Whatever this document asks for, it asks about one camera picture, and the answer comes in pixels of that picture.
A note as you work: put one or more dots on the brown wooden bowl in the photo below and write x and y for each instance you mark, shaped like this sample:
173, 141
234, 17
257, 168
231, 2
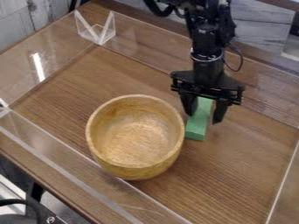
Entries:
135, 133

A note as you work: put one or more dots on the green rectangular block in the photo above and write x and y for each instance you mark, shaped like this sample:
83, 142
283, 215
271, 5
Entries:
198, 122

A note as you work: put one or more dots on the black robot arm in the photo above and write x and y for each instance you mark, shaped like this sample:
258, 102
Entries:
211, 29

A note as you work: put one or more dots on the black table leg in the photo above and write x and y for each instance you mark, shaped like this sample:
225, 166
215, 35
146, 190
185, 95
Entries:
36, 192

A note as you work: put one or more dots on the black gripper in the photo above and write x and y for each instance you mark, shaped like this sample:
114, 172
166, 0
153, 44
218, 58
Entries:
225, 90

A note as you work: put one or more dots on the clear acrylic front wall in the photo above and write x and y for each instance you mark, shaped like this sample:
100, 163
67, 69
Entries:
104, 199

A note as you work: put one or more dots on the black metal base plate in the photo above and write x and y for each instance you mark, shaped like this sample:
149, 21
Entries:
40, 215

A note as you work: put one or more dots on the clear acrylic corner bracket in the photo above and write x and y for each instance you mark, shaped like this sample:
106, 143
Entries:
99, 34

